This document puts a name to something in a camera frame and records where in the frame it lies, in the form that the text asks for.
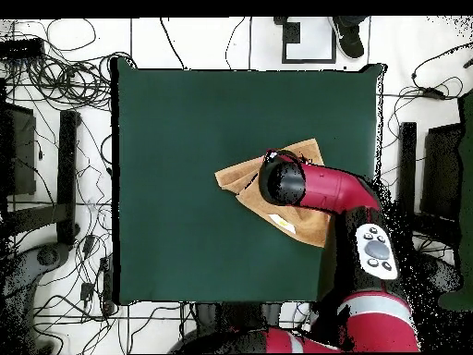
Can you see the tan terry towel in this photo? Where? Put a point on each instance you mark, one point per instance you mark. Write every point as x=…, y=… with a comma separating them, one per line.
x=306, y=225

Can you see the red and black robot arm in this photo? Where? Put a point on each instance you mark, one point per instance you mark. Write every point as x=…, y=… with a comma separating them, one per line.
x=332, y=185

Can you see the dark green table cloth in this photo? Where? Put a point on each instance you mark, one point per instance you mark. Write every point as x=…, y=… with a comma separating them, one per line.
x=184, y=148

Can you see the small gray square box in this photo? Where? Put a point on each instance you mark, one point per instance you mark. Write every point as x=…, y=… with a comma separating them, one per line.
x=292, y=33

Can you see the black T-shaped stand base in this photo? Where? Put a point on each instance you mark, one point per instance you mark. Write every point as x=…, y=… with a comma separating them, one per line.
x=68, y=166
x=406, y=166

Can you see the person's black shoe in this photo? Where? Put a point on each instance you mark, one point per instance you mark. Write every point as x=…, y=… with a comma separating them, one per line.
x=349, y=39

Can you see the black rectangular box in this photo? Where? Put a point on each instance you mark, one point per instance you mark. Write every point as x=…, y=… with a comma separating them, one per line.
x=22, y=148
x=441, y=170

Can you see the dark green fabric sheet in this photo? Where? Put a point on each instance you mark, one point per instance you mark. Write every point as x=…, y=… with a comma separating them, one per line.
x=467, y=185

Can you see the small black power adapter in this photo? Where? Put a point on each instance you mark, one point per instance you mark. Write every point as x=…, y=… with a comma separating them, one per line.
x=88, y=244
x=87, y=290

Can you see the gray stand base black knob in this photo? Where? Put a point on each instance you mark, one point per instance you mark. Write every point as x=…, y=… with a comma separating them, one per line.
x=439, y=271
x=26, y=270

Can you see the black power strip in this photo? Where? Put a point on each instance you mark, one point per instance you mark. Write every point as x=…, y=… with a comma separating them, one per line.
x=22, y=48
x=107, y=281

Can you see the gray square frame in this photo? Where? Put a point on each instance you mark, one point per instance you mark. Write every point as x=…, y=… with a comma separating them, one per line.
x=309, y=61

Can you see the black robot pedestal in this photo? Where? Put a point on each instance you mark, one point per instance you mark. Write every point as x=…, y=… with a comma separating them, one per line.
x=240, y=314

